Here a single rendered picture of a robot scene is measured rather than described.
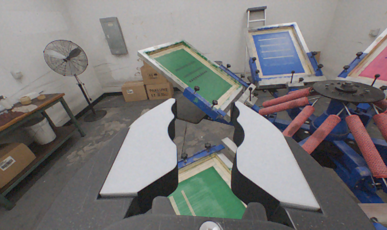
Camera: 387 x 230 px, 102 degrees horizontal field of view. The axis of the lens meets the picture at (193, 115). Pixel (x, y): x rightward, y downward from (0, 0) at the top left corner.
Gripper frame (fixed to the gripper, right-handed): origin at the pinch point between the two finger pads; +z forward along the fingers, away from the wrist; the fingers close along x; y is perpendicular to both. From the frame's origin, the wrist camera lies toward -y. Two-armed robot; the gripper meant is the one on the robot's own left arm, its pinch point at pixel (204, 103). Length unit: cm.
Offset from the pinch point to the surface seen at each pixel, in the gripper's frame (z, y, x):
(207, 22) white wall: 403, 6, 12
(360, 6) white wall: 340, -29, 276
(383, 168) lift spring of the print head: 36, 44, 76
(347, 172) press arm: 50, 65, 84
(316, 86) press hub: 80, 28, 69
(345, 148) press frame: 59, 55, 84
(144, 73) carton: 358, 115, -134
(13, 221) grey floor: 66, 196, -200
